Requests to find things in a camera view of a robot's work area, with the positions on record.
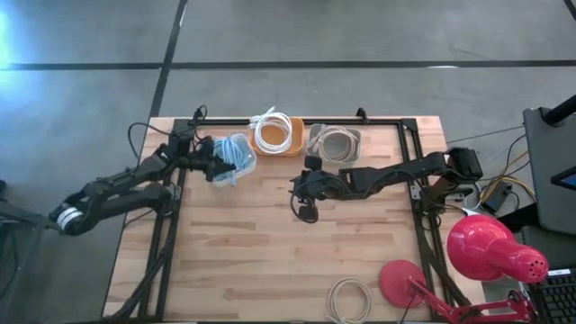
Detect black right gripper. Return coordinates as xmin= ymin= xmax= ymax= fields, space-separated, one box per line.
xmin=289 ymin=154 xmax=348 ymax=225

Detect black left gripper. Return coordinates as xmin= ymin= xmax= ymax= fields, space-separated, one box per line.
xmin=182 ymin=138 xmax=238 ymax=183

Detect white plastic bin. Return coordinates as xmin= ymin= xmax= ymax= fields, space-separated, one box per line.
xmin=204 ymin=132 xmax=258 ymax=188

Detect grey plastic bin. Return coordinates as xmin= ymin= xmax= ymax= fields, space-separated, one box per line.
xmin=306 ymin=122 xmax=363 ymax=166

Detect orange plastic bin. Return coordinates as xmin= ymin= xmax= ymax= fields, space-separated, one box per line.
xmin=248 ymin=116 xmax=306 ymax=158

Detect red desk lamp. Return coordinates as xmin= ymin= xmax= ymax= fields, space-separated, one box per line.
xmin=377 ymin=213 xmax=550 ymax=324

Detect black power adapter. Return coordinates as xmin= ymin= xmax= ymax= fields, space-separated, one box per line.
xmin=480 ymin=181 xmax=514 ymax=215

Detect black floor stand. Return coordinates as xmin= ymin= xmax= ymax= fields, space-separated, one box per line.
xmin=0 ymin=178 xmax=74 ymax=311

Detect grey cart top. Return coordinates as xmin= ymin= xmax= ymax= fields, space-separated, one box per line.
xmin=522 ymin=106 xmax=576 ymax=236

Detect tablet screen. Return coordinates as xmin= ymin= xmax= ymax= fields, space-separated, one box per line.
xmin=550 ymin=166 xmax=576 ymax=192

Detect black pole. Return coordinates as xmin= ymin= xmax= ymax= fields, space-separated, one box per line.
xmin=541 ymin=94 xmax=576 ymax=128

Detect black computer keyboard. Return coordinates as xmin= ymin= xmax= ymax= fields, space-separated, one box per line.
xmin=528 ymin=268 xmax=576 ymax=324

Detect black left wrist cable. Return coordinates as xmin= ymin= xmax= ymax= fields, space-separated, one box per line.
xmin=127 ymin=104 xmax=209 ymax=159

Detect black metal table frame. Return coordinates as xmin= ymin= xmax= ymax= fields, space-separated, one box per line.
xmin=101 ymin=107 xmax=473 ymax=323

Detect bundle of loose wires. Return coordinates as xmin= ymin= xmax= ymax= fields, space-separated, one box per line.
xmin=447 ymin=124 xmax=537 ymax=204

